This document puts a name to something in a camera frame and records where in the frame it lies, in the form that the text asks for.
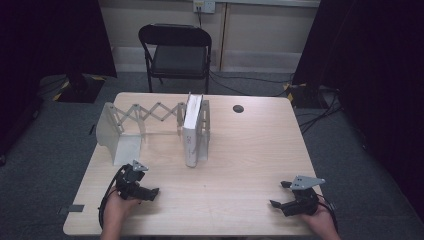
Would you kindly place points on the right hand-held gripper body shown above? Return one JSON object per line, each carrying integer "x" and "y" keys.
{"x": 301, "y": 203}

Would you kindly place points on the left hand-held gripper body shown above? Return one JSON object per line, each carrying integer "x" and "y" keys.
{"x": 128, "y": 183}

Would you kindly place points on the white expandable book rack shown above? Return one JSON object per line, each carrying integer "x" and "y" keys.
{"x": 126, "y": 151}

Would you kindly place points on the white rectangular box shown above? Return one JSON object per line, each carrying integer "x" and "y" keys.
{"x": 191, "y": 143}

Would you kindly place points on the person's right hand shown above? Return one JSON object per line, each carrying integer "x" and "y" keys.
{"x": 319, "y": 218}

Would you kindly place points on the person's left hand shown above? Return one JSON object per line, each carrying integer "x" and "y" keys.
{"x": 120, "y": 208}

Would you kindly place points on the dark tape strip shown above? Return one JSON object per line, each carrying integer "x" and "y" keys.
{"x": 75, "y": 208}

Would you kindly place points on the black stand base yellow stripes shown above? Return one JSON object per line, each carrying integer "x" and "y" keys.
{"x": 80, "y": 90}
{"x": 303, "y": 96}

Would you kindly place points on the round black table grommet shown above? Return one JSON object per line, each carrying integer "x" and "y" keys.
{"x": 238, "y": 108}

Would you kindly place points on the black folding chair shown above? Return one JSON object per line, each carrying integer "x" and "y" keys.
{"x": 178, "y": 60}

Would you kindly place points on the dark curtain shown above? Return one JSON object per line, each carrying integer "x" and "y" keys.
{"x": 50, "y": 36}
{"x": 376, "y": 66}

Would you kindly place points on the white wall socket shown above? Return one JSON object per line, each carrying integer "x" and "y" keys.
{"x": 208, "y": 6}

